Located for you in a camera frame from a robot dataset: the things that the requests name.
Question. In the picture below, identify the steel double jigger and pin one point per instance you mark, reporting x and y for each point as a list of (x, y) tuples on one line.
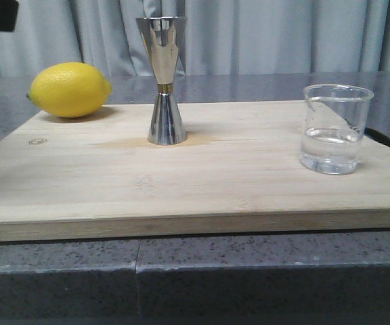
[(162, 37)]

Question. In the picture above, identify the clear glass beaker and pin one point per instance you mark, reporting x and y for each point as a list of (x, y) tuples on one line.
[(333, 130)]

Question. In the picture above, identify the yellow lemon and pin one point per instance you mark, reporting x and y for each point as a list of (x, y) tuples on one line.
[(70, 90)]

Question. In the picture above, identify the grey curtain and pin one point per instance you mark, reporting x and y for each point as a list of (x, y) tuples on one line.
[(222, 37)]

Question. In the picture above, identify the light wooden cutting board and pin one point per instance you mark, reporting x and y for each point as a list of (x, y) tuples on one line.
[(238, 171)]

